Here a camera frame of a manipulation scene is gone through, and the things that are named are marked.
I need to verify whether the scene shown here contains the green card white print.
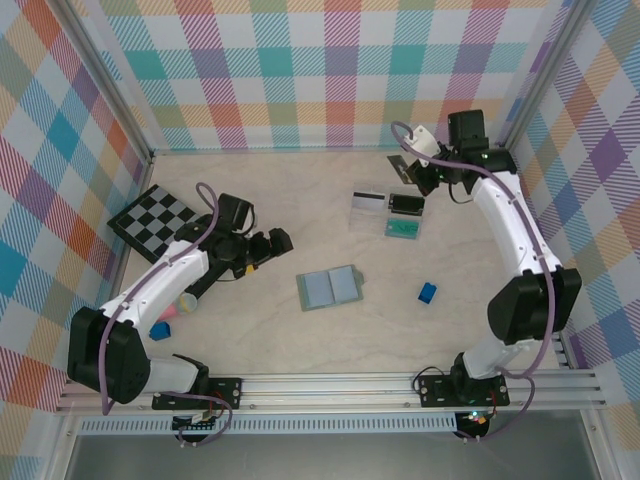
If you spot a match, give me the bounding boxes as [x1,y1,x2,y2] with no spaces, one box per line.
[384,217,420,242]

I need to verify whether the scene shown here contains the grey silver credit card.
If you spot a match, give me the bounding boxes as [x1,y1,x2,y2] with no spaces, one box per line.
[388,154,417,185]

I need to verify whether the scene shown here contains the black credit card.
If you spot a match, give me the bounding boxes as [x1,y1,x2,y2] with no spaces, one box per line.
[387,193,426,218]

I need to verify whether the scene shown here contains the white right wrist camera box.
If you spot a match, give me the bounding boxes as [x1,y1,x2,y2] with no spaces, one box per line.
[405,124,442,157]

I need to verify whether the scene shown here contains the grey metal panel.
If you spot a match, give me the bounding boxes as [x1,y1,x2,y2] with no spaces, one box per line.
[64,433,601,480]

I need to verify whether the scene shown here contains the aluminium mounting rail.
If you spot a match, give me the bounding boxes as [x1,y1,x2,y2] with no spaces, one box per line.
[54,369,607,414]

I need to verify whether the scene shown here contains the slotted white cable duct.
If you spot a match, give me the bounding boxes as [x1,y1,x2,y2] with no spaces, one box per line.
[78,418,460,435]

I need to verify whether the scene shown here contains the sage green card holder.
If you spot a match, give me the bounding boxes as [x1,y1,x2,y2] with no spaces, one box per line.
[295,264,366,313]

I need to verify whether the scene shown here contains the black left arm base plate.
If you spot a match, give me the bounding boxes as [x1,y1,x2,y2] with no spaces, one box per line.
[152,377,245,412]

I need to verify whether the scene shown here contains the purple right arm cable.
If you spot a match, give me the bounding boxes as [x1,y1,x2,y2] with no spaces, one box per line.
[391,121,557,444]

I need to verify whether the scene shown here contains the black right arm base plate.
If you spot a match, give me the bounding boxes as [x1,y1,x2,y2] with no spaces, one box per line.
[417,373,511,409]

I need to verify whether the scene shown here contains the aluminium side floor rail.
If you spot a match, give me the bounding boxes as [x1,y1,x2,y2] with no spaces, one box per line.
[499,149,572,370]
[87,154,154,376]

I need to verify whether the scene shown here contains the clear plastic compartment tray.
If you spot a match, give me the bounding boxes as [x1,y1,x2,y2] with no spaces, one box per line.
[348,180,427,244]

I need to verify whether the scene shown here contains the aluminium frame post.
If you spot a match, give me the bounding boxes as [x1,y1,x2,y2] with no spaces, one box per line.
[59,0,154,166]
[499,0,594,154]

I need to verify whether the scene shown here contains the black grey checkerboard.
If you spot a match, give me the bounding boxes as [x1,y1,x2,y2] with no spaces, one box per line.
[107,183,201,262]

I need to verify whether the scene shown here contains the aluminium back floor rail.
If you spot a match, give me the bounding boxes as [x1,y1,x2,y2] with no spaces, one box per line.
[149,143,504,157]

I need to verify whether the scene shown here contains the silver card black stripe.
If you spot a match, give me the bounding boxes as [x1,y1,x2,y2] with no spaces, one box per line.
[353,191,386,212]

